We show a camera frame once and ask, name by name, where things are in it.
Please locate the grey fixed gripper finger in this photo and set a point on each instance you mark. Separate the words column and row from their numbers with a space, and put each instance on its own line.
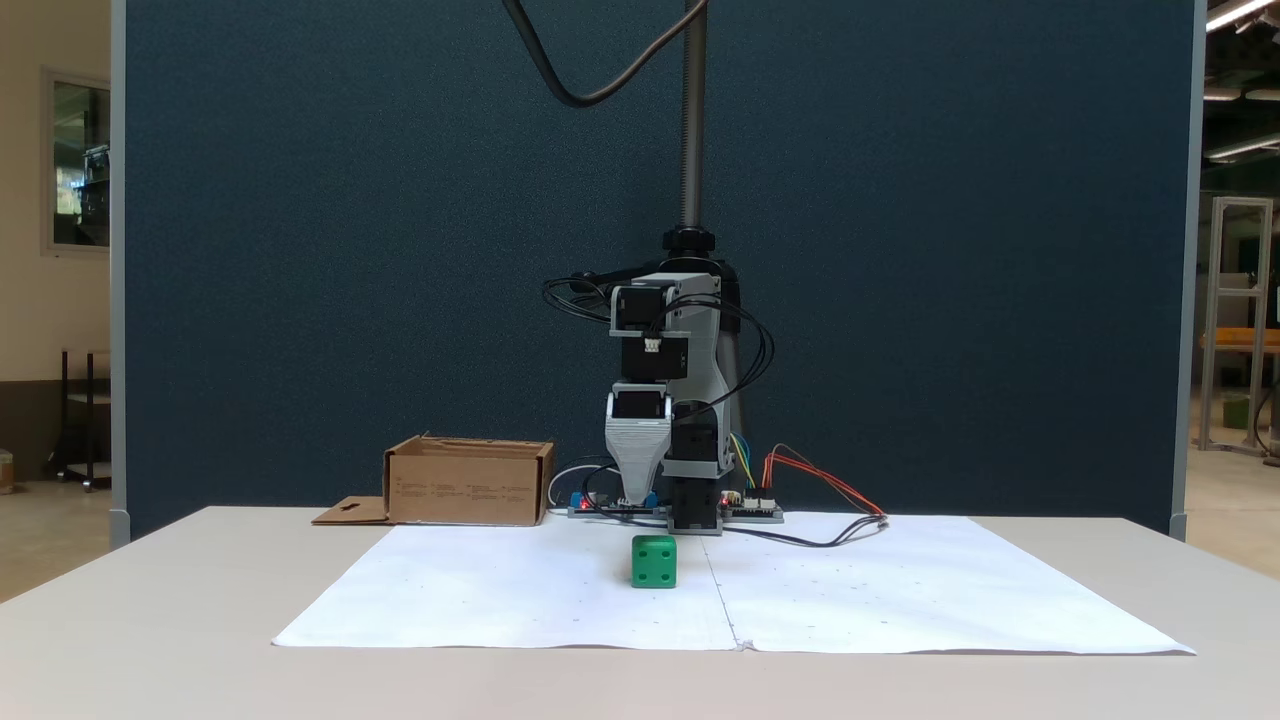
column 638, row 455

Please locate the green dice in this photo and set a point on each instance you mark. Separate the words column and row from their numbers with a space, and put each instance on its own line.
column 654, row 565

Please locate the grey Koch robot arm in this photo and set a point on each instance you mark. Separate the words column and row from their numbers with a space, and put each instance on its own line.
column 705, row 340

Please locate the green bin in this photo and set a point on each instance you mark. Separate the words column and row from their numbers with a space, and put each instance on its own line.
column 1236, row 412

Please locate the circuit board with blue parts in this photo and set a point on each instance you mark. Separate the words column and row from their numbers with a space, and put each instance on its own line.
column 600, row 508

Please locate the circuit board with white connectors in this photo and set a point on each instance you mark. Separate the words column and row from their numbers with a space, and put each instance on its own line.
column 755, row 510

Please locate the white paper sheet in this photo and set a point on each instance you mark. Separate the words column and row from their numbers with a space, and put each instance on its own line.
column 900, row 590
column 520, row 590

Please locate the brown cardboard box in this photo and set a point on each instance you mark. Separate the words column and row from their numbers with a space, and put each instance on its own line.
column 460, row 490

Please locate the black and grey tripod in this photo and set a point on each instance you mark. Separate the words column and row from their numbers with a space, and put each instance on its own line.
column 694, row 120

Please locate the dark blue partition panel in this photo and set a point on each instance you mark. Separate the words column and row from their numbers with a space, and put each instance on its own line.
column 300, row 250

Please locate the black shelf cart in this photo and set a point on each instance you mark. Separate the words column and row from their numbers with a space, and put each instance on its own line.
column 88, row 400

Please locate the orange table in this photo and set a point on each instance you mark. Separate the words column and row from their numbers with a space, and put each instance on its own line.
column 1240, row 340

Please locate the ceiling light strip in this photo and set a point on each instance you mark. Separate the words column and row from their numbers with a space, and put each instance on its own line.
column 1235, row 12

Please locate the aluminium profile frame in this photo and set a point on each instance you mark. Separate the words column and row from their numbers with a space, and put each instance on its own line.
column 1212, row 320

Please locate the window with white frame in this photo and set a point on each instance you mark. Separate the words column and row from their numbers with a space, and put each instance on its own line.
column 80, row 160

